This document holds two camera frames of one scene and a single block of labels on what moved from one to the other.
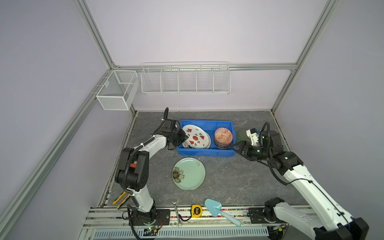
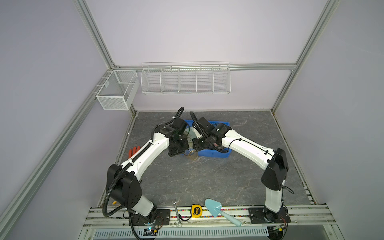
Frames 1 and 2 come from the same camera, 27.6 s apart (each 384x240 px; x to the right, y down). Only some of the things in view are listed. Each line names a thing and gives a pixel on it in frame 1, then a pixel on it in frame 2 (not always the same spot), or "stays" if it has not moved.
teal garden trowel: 214,209 stays
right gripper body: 254,153 -> 201,143
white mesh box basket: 118,91 stays
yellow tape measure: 196,211 stays
